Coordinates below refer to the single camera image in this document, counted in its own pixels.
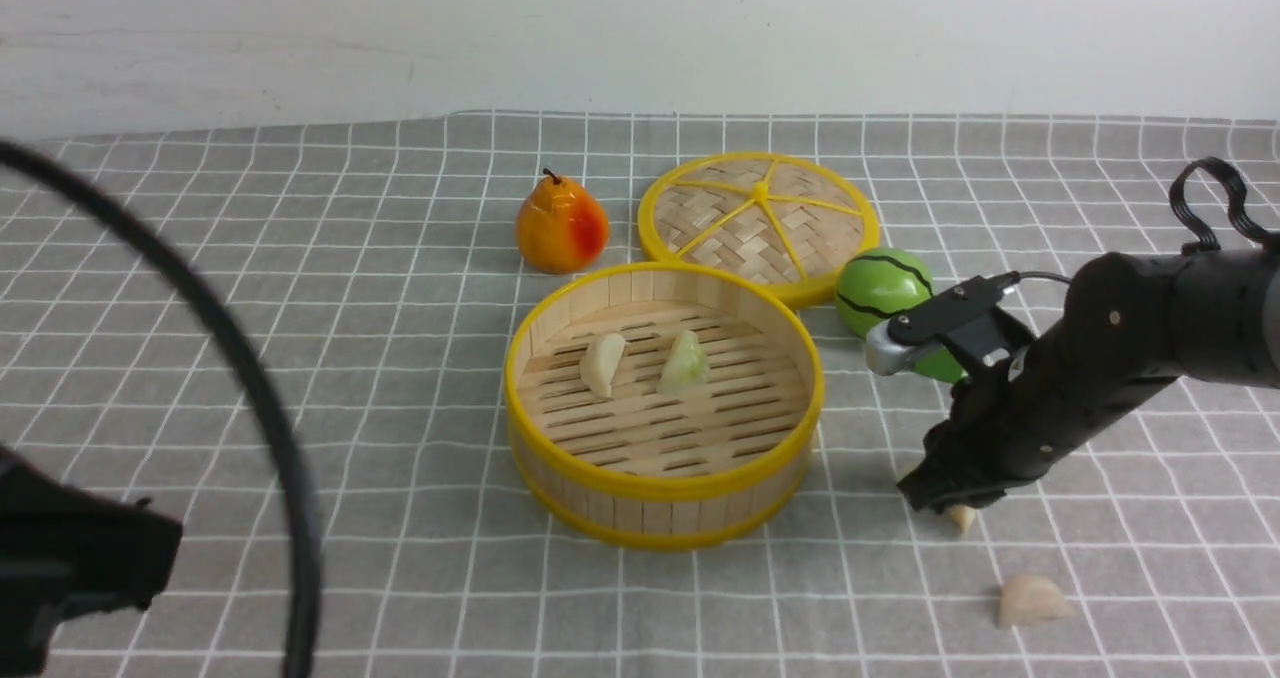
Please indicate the greenish dumpling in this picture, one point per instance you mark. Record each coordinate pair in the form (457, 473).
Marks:
(687, 365)

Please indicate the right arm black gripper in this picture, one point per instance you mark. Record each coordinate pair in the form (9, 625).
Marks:
(1008, 426)

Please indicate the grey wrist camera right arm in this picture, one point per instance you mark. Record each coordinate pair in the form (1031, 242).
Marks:
(967, 321)

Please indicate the woven bamboo steamer lid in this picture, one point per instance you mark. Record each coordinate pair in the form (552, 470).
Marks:
(781, 222)

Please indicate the orange toy pear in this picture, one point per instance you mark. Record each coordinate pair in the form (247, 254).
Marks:
(561, 228)

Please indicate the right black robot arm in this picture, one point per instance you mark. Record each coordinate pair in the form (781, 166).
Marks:
(1129, 328)

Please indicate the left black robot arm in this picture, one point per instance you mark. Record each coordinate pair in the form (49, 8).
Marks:
(66, 554)

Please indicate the grey checked tablecloth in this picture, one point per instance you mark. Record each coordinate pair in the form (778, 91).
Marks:
(374, 264)

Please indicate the pale dumpling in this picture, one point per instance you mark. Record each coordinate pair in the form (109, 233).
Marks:
(963, 517)
(1030, 600)

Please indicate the green toy watermelon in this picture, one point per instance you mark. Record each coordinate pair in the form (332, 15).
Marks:
(878, 284)

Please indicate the bamboo steamer tray yellow rim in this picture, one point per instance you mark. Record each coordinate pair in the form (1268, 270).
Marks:
(656, 472)

